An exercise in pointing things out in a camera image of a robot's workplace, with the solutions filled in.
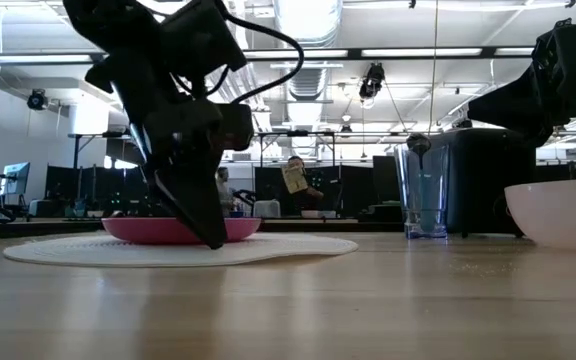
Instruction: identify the clear glass tumbler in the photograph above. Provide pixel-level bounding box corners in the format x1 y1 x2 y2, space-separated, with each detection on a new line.
394 142 450 240

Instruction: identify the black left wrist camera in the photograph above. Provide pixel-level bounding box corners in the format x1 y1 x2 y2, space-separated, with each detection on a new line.
160 0 248 81

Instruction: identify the pale pink bowl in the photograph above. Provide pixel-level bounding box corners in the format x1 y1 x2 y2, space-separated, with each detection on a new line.
503 177 576 253

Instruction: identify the pink plastic plate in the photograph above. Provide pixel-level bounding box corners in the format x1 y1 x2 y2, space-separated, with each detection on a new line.
101 216 263 246

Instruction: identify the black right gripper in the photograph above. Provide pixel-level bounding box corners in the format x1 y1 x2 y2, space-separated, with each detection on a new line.
467 18 576 146

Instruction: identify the black partition screen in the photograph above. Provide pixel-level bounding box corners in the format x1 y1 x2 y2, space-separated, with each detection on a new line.
45 163 152 219

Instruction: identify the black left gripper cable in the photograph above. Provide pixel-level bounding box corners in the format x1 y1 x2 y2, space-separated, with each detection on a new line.
217 0 305 106

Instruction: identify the black overhead beam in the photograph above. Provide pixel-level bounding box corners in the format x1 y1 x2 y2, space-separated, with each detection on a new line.
0 46 576 64

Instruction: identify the grey chair back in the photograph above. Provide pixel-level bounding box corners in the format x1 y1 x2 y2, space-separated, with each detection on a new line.
252 199 282 219

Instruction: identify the black toaster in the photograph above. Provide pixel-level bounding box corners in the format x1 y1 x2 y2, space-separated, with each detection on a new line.
437 127 538 239

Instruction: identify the person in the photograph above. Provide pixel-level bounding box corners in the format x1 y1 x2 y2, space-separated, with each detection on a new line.
281 155 325 214
216 167 237 217

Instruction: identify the black hanging ceiling camera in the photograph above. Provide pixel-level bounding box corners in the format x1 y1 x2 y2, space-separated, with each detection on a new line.
358 62 386 100

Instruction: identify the computer monitor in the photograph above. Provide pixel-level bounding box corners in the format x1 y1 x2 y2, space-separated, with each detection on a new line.
1 161 32 196

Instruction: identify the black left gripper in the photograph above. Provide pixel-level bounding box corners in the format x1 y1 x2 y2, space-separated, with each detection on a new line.
140 102 255 250

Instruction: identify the yellow paper sheet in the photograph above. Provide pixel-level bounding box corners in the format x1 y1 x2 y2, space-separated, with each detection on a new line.
281 164 310 195

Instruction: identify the black ceiling spotlight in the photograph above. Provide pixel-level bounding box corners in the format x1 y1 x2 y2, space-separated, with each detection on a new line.
26 88 49 111

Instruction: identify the white round woven placemat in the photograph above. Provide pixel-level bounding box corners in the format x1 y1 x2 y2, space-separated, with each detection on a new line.
2 232 359 269

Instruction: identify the silver ceiling duct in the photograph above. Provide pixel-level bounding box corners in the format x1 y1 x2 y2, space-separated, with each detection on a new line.
272 0 344 102

